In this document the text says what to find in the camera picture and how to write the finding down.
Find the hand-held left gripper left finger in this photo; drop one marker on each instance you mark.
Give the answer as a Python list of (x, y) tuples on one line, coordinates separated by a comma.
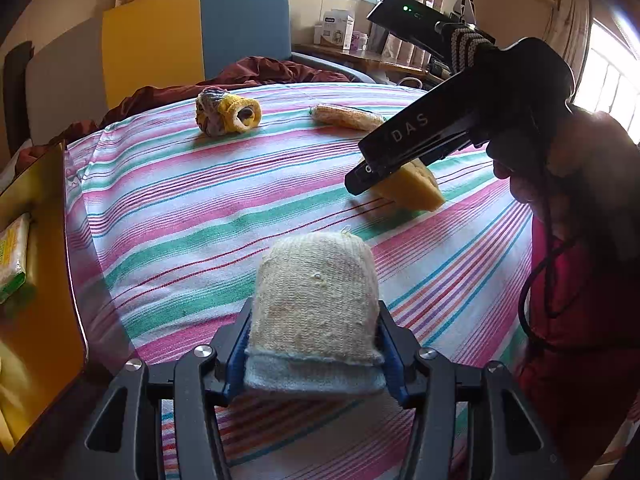
[(235, 355)]

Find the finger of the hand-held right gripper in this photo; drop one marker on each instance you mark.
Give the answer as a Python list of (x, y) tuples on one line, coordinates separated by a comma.
[(357, 182)]

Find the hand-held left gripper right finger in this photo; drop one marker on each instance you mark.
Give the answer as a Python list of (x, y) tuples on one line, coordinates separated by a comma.
[(392, 360)]

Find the yellow sponge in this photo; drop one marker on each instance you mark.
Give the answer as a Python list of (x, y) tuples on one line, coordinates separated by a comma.
[(420, 190)]

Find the cream knitted sock roll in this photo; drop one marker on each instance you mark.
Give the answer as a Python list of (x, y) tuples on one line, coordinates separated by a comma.
[(310, 300)]

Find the yellow label cracker packet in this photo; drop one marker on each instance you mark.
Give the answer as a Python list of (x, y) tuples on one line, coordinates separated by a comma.
[(12, 260)]

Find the person's right hand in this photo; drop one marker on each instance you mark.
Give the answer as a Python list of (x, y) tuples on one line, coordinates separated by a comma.
[(575, 170)]

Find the silver cracker packet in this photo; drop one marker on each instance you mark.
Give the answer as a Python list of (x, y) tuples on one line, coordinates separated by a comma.
[(345, 116)]

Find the window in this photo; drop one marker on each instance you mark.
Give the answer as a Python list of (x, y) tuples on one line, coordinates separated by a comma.
[(610, 80)]

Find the wooden desk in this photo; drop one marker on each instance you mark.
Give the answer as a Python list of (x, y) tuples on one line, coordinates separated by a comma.
[(390, 62)]

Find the small purple white box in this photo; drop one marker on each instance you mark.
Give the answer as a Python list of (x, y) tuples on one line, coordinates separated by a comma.
[(360, 41)]

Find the maroon blanket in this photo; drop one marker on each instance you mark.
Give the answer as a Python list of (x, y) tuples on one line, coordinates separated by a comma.
[(260, 72)]

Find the multicolour sock roll yellow cuff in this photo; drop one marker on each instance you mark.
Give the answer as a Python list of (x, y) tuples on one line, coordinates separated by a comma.
[(220, 115)]

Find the white cardboard box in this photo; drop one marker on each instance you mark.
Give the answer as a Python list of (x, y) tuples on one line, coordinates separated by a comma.
[(335, 30)]

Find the striped bed sheet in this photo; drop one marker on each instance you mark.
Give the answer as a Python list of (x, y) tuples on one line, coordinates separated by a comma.
[(175, 200)]

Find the grey yellow blue headboard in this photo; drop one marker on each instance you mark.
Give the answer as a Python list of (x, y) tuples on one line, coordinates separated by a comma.
[(150, 50)]

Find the grey bed frame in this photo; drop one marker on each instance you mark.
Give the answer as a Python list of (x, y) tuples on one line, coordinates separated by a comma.
[(320, 62)]

